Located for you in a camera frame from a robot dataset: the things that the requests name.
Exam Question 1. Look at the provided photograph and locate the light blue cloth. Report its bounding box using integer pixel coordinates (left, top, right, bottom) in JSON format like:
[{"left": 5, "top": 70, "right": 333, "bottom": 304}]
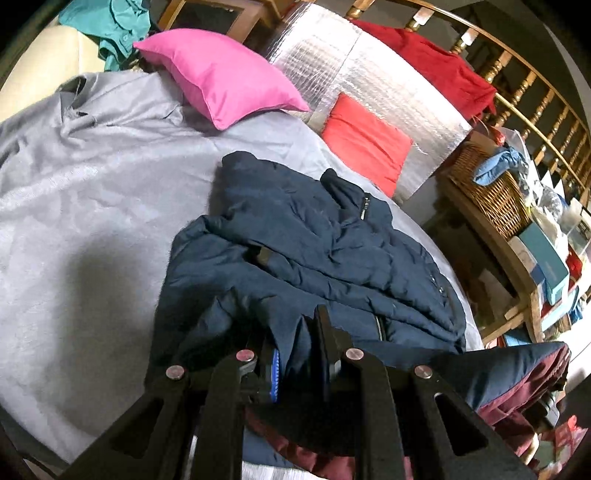
[{"left": 473, "top": 147, "right": 529, "bottom": 186}]

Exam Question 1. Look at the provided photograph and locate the wooden side table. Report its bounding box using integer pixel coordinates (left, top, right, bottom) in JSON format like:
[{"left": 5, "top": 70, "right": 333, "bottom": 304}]
[{"left": 438, "top": 177, "right": 544, "bottom": 344}]

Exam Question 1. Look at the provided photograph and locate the grey bed blanket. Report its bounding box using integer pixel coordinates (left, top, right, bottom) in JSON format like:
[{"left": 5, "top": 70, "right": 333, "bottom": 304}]
[{"left": 1, "top": 71, "right": 484, "bottom": 476}]

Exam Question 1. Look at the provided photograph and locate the teal shirt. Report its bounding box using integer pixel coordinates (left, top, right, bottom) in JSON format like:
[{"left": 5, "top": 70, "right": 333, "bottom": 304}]
[{"left": 58, "top": 0, "right": 151, "bottom": 71}]

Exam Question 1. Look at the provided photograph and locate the silver foil insulation mat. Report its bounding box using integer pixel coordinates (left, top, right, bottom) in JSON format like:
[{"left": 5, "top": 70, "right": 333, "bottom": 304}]
[{"left": 262, "top": 2, "right": 471, "bottom": 204}]

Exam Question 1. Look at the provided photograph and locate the wicker basket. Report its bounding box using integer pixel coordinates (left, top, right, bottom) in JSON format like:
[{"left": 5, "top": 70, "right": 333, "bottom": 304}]
[{"left": 449, "top": 142, "right": 531, "bottom": 240}]

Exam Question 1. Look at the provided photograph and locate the navy blue puffer jacket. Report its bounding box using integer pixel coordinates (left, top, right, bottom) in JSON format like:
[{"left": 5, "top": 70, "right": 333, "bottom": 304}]
[{"left": 146, "top": 152, "right": 569, "bottom": 479}]

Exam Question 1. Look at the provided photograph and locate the teal shoe box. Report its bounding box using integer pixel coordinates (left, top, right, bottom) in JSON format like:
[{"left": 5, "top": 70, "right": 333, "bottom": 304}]
[{"left": 519, "top": 222, "right": 570, "bottom": 306}]

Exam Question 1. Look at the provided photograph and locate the cream sofa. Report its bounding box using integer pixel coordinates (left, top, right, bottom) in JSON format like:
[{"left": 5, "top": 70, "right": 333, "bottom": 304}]
[{"left": 0, "top": 25, "right": 105, "bottom": 121}]

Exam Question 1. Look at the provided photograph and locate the pink pillow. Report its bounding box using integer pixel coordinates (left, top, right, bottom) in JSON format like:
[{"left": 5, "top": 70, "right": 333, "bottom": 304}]
[{"left": 134, "top": 29, "right": 310, "bottom": 131}]

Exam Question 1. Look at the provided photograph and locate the red-orange pillow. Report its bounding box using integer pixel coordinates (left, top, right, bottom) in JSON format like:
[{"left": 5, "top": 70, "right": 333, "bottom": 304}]
[{"left": 322, "top": 93, "right": 414, "bottom": 198}]

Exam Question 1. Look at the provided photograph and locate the wooden stair railing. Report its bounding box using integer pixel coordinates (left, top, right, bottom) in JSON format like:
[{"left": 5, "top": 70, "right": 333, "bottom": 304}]
[{"left": 346, "top": 1, "right": 590, "bottom": 202}]

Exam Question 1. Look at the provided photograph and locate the red cloth on railing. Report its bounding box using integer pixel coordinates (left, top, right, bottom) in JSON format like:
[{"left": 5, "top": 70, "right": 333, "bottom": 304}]
[{"left": 352, "top": 20, "right": 496, "bottom": 120}]

